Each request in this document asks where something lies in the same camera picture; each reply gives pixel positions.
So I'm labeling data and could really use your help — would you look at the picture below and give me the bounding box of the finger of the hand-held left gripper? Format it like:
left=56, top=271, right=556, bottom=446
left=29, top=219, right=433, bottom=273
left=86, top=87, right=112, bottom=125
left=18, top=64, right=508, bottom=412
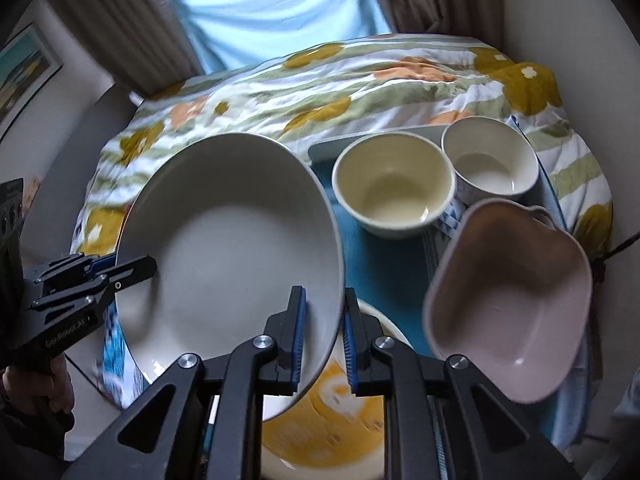
left=87, top=255, right=157, bottom=292
left=37, top=254, right=119, bottom=283

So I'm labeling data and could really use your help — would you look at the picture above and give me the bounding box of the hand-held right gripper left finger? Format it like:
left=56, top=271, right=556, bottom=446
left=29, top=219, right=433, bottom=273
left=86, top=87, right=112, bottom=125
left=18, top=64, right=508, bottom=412
left=65, top=286, right=308, bottom=480

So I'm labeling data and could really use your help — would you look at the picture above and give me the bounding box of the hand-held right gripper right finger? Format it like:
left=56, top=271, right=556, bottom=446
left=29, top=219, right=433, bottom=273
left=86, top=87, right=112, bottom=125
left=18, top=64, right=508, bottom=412
left=343, top=288, right=581, bottom=480

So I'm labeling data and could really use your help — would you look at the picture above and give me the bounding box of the orange floral plate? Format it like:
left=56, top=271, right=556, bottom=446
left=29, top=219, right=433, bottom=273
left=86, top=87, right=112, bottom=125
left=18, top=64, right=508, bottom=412
left=135, top=297, right=416, bottom=480

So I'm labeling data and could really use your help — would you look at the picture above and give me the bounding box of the stack of floral plates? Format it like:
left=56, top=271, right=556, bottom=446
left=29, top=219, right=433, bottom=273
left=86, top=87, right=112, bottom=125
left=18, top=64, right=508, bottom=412
left=114, top=132, right=347, bottom=422

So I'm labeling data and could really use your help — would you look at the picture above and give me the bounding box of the cream bowl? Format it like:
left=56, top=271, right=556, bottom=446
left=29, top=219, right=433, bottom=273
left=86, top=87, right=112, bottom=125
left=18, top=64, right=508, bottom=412
left=332, top=131, right=457, bottom=240

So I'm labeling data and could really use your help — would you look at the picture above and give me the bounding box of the white blue-patterned bowl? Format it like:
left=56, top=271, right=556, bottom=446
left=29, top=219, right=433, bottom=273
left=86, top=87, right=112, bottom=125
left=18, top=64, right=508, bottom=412
left=441, top=116, right=540, bottom=206

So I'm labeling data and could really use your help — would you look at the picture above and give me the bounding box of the person's left hand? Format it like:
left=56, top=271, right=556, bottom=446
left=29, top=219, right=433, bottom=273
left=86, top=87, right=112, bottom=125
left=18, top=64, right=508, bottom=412
left=0, top=352, right=77, bottom=443

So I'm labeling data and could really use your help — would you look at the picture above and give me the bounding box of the teal patterned tablecloth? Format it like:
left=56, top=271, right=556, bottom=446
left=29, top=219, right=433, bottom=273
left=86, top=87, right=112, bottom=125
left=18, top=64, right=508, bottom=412
left=97, top=115, right=571, bottom=451

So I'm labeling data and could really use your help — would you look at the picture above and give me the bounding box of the floral blanket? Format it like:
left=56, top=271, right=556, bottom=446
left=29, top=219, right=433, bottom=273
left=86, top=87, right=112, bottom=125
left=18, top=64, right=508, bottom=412
left=70, top=32, right=615, bottom=261

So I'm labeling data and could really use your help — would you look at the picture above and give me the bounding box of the light blue curtain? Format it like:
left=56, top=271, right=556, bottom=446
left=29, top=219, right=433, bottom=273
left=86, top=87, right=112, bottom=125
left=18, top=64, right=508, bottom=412
left=172, top=0, right=393, bottom=73

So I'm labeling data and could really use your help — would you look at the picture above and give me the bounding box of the framed wall picture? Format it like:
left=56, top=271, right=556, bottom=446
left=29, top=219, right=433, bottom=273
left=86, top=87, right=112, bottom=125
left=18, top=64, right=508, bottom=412
left=0, top=25, right=64, bottom=137

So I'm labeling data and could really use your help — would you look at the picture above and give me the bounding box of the black cord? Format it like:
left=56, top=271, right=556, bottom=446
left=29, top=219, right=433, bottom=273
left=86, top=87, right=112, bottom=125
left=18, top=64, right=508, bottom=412
left=591, top=232, right=640, bottom=283

